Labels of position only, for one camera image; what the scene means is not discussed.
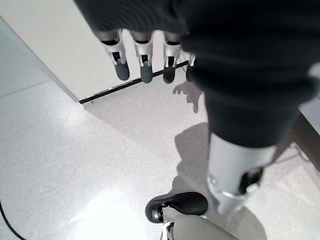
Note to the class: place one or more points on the silver robot left leg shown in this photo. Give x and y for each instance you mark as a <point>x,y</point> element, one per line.
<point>180,205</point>

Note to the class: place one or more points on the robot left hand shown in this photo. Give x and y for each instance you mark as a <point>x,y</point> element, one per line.
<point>250,75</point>

